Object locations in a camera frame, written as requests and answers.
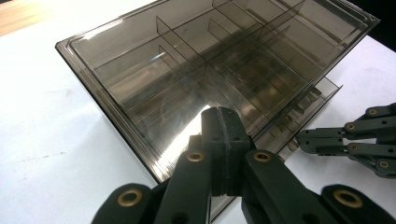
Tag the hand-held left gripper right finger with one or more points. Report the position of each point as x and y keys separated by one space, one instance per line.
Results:
x=267 y=186

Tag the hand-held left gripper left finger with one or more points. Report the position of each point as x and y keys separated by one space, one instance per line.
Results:
x=199 y=180

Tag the smoky transparent drawer organizer box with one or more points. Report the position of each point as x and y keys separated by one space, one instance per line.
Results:
x=155 y=77

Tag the white table mat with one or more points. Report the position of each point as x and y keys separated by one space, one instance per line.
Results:
x=46 y=130

